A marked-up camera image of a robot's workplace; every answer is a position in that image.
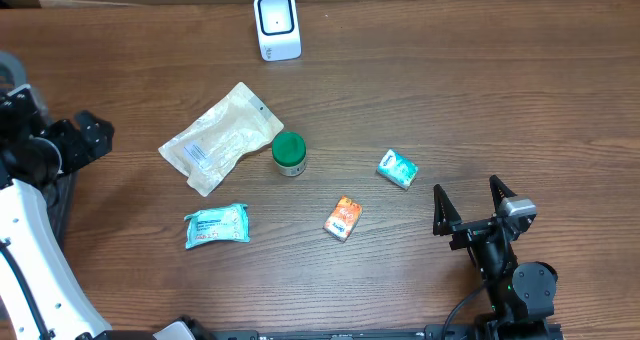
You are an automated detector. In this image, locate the teal tissue pack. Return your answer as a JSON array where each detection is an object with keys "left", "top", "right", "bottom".
[{"left": 376, "top": 149, "right": 419, "bottom": 190}]

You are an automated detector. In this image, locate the orange tissue pack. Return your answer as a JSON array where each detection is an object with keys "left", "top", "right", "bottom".
[{"left": 323, "top": 196, "right": 363, "bottom": 242}]

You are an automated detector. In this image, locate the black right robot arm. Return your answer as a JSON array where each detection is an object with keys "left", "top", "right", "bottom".
[{"left": 425, "top": 175, "right": 564, "bottom": 340}]

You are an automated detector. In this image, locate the light blue wipes pack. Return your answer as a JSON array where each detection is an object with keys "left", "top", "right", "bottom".
[{"left": 184, "top": 203, "right": 250, "bottom": 250}]

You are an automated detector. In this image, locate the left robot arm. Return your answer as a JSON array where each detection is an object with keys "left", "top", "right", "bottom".
[{"left": 1, "top": 84, "right": 212, "bottom": 340}]

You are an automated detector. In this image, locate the green lid jar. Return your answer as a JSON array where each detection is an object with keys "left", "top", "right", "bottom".
[{"left": 272, "top": 132, "right": 307, "bottom": 177}]

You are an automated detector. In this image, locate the grey plastic mesh basket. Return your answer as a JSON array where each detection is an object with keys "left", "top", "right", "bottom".
[{"left": 1, "top": 51, "right": 77, "bottom": 249}]

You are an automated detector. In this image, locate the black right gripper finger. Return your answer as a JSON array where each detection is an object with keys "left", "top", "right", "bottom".
[
  {"left": 433, "top": 184, "right": 462, "bottom": 236},
  {"left": 489, "top": 175, "right": 516, "bottom": 211}
]

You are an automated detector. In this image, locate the beige pouch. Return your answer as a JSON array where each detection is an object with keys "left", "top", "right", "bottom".
[{"left": 159, "top": 82, "right": 284, "bottom": 197}]

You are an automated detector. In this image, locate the white barcode scanner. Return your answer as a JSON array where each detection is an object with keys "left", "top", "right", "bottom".
[{"left": 253, "top": 0, "right": 302, "bottom": 62}]

